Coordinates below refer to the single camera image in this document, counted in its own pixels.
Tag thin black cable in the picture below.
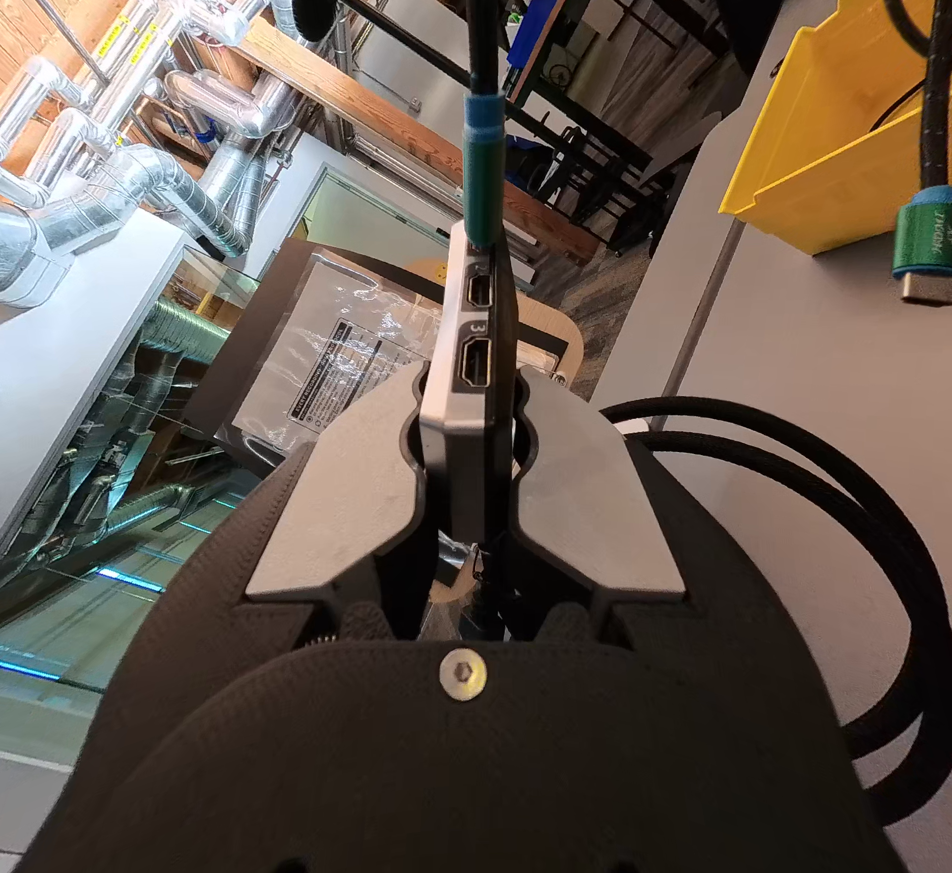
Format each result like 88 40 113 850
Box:
869 79 931 139

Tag display board with wooden rim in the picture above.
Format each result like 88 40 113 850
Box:
182 237 585 461

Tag looped black braided cable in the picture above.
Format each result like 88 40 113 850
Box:
598 397 952 825

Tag silver insulated pipes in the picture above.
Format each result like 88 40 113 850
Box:
0 0 373 168

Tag instruction sheet in plastic sleeve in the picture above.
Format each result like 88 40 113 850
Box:
219 259 559 454

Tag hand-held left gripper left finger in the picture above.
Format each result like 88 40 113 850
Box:
244 360 440 641

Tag yellow plastic bin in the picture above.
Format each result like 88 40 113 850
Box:
717 0 952 257

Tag wooden post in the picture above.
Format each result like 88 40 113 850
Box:
238 18 603 266

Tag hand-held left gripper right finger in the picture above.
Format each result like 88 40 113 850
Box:
506 364 685 641

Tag interior glass window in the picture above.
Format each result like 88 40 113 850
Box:
0 248 261 696

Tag rectangular duct with round elbow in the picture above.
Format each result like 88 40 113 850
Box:
0 144 250 309

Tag grey multiport hub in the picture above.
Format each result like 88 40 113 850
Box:
418 221 519 545

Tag blue plastic crate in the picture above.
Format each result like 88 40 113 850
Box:
508 0 560 68

